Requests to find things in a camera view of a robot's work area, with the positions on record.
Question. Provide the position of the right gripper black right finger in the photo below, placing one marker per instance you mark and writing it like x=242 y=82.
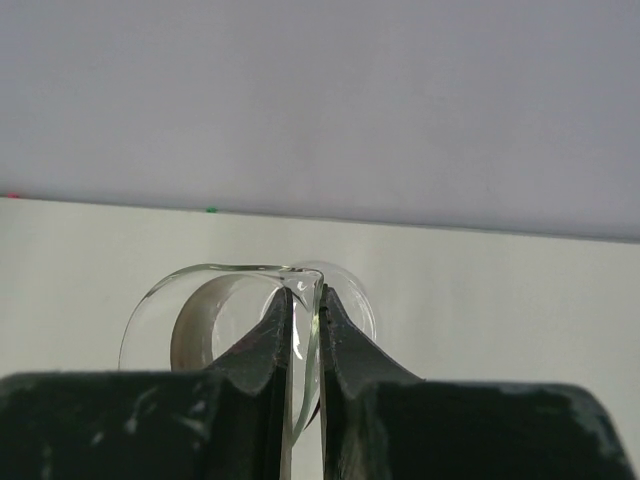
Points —
x=380 y=421

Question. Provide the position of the glass cup with coffee grounds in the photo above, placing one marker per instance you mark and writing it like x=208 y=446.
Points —
x=196 y=314

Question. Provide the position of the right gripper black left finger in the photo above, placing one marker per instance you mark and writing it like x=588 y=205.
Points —
x=230 y=420

